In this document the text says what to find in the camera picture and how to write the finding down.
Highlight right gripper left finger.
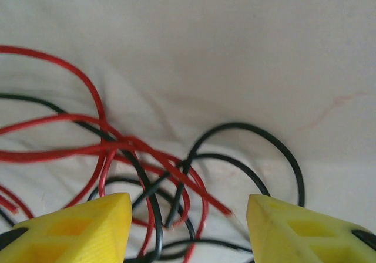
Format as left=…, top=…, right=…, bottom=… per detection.
left=0, top=192, right=132, bottom=263

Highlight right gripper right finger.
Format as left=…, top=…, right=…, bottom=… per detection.
left=246, top=194, right=376, bottom=263

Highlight black wires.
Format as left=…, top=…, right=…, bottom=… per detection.
left=0, top=0, right=376, bottom=263

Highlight red wire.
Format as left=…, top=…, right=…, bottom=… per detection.
left=0, top=45, right=118, bottom=211
left=0, top=185, right=36, bottom=220
left=0, top=113, right=236, bottom=217
left=0, top=141, right=211, bottom=259

